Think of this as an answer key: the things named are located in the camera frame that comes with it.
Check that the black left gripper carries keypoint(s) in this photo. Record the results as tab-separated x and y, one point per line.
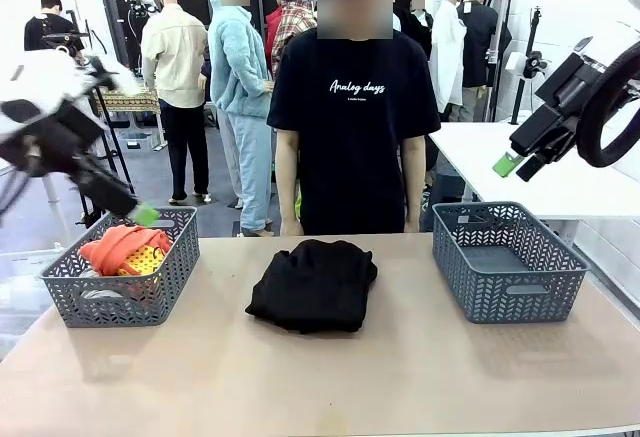
45	137

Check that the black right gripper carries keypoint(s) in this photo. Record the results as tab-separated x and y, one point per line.
555	117

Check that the orange printed t-shirt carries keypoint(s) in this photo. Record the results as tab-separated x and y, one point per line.
112	249

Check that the person's left forearm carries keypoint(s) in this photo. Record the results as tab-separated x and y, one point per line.
414	177

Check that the person's right forearm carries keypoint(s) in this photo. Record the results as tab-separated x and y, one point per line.
288	177

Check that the person's left hand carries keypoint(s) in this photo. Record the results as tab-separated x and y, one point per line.
412	227

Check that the person's right hand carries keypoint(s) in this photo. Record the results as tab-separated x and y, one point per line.
292	228

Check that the large white table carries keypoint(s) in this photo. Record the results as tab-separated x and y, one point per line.
480	177

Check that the black light stand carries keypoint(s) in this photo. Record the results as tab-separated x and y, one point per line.
520	102

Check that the grey plastic lattice basket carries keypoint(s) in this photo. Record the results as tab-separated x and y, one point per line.
125	302
510	302

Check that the white folded garment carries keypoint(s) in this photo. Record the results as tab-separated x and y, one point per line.
100	293

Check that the small white table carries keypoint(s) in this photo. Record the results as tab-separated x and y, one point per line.
50	189

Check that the table with patterned cloth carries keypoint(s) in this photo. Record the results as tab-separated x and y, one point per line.
135	102

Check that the mannequin in white shirt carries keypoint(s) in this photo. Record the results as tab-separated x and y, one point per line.
447	57

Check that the mannequin in black jacket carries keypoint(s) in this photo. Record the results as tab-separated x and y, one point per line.
477	42

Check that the black leaning stand poles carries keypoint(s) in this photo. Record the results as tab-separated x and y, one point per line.
502	32

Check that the mannequin in cream jacket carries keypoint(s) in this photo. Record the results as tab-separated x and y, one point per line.
172	57

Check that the mannequin in dark jacket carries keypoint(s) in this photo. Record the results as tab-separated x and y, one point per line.
417	32

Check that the mannequin in blue fleece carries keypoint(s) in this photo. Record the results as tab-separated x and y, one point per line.
237	72

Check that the person in black t-shirt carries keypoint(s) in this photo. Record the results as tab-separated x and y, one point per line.
350	157

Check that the background person in black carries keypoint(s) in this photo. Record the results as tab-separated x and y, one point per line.
45	32

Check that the mannequin in plaid hooded shirt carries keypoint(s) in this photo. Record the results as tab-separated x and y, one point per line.
295	22

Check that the black camera tripod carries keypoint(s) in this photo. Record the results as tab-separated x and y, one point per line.
115	147

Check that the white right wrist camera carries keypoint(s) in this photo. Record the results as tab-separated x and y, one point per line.
515	64

